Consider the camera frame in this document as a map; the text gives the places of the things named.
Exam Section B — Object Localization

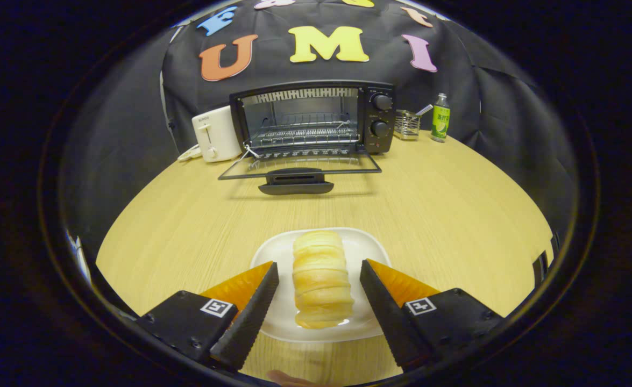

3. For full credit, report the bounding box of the dark chair back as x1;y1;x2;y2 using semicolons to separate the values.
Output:
532;231;561;285

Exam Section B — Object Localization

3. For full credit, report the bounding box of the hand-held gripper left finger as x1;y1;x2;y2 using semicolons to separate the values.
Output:
136;261;280;372

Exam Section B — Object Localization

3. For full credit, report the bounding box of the white oval plate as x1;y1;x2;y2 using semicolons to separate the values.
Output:
250;227;392;343

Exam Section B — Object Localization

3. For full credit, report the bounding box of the metal wire oven rack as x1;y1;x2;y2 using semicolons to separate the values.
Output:
251;112;360;148

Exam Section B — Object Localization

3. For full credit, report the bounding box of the white pop-up toaster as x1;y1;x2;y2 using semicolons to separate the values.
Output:
191;105;243;163

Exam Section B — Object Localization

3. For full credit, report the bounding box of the green drink bottle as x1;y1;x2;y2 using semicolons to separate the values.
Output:
431;92;451;143

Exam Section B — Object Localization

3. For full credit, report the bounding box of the yellow sliced bread roll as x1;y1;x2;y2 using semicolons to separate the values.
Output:
293;231;355;329

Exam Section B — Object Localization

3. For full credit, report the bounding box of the bright blue-edged screen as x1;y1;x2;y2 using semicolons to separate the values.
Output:
67;230;93;283

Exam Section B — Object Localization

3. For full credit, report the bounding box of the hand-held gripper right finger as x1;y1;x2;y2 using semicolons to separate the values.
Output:
360;259;505;371

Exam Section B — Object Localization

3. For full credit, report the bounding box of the metal mesh utensil holder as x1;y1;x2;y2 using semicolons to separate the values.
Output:
394;110;421;141

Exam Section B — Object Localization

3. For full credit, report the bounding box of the black toaster oven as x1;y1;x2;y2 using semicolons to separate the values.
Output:
218;80;397;196

